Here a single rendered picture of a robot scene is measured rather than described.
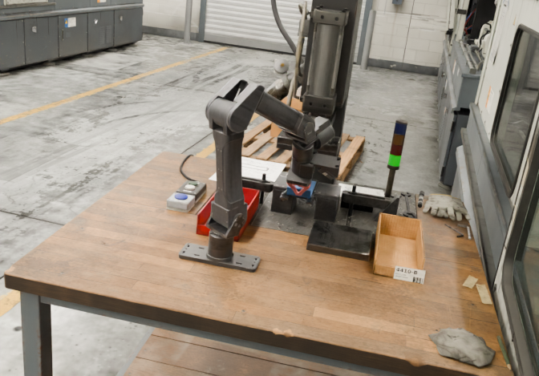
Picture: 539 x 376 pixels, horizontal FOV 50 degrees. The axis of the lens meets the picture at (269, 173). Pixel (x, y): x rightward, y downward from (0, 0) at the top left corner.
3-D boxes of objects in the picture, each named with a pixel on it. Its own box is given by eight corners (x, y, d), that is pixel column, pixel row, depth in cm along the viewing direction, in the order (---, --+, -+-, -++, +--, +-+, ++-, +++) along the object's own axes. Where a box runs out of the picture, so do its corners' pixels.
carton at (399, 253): (371, 276, 149) (377, 249, 146) (374, 236, 172) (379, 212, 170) (422, 287, 147) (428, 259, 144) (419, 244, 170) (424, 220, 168)
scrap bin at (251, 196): (196, 233, 160) (196, 214, 158) (220, 200, 183) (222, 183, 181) (237, 242, 158) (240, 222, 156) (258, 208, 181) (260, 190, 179)
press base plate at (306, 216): (195, 224, 172) (196, 214, 171) (237, 171, 219) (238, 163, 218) (417, 265, 162) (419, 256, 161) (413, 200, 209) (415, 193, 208)
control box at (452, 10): (441, 28, 685) (448, -6, 672) (461, 31, 680) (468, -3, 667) (441, 30, 668) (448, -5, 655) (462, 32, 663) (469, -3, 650)
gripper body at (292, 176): (315, 161, 167) (317, 143, 162) (308, 188, 161) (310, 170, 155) (293, 157, 168) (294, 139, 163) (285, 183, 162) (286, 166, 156)
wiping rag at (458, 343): (425, 328, 130) (430, 357, 118) (427, 316, 130) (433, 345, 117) (488, 340, 128) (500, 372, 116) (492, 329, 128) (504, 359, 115)
